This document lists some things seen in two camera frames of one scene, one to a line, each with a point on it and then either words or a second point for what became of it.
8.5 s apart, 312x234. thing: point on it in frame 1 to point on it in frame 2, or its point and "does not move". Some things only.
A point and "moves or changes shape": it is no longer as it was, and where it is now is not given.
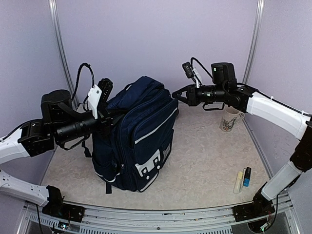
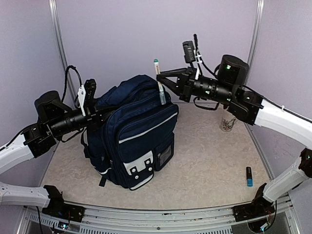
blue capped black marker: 246,177 moves or changes shape
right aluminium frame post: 254,39 does not move
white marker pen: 243,177 to 163,98
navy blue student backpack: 131,155 does not move
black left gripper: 105,114 to 93,113
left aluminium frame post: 63,52 does not move
